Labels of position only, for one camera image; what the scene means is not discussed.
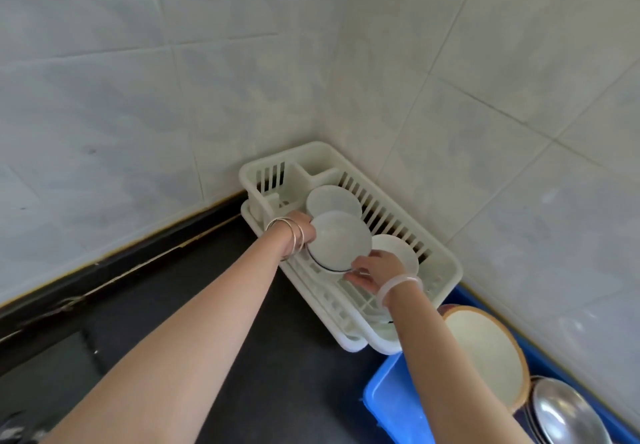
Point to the person's left hand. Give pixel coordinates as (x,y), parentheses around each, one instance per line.
(299,228)

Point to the white plate with wooden rim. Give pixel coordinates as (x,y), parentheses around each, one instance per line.
(485,353)

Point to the stainless steel plate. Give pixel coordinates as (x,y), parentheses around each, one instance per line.
(565,413)

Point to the white bowl with dark rim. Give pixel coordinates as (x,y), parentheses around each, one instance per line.
(340,238)

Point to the white plastic drip tray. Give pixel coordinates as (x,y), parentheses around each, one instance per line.
(320,313)

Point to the blue plastic tub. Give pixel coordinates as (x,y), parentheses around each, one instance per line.
(395,403)

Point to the pale translucent bangle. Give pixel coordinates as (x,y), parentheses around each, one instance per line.
(395,283)

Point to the stainless steel bowl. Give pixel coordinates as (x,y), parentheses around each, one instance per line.
(526,423)

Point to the person's right forearm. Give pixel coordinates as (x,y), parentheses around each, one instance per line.
(445,373)

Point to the person's left fingers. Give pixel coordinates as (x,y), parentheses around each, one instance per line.
(307,228)

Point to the thin silver bangle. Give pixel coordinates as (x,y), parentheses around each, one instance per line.
(295,238)
(301,241)
(273,221)

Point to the person's right thumb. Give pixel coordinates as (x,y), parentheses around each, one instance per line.
(364,260)

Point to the person's left forearm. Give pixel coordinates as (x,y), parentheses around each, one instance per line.
(190,353)

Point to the person's right hand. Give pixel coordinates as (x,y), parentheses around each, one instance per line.
(382,269)

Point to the white plastic dish rack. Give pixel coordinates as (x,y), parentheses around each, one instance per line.
(420,263)

